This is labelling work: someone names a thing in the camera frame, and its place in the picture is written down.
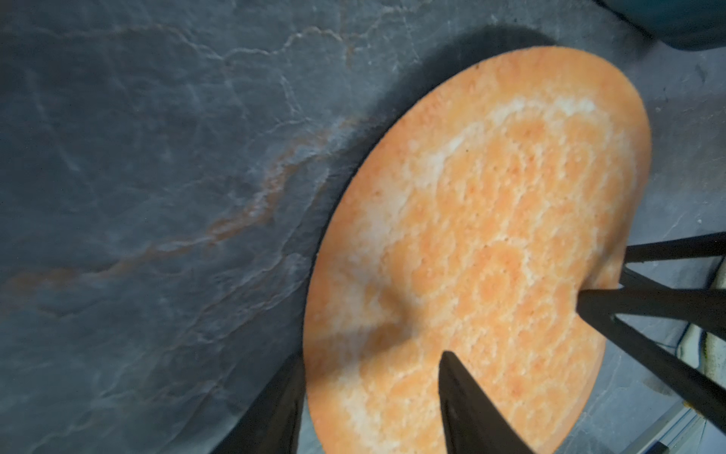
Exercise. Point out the orange coaster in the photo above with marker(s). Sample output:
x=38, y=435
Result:
x=471, y=227

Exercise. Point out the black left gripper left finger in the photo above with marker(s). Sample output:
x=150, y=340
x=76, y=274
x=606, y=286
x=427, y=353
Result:
x=272, y=423

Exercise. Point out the teal plastic storage box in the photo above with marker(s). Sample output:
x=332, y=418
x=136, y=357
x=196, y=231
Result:
x=691, y=25

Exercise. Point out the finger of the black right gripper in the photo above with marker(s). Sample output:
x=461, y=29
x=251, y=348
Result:
x=712, y=245
x=646, y=324

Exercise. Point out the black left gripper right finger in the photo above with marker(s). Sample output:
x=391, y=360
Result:
x=471, y=422

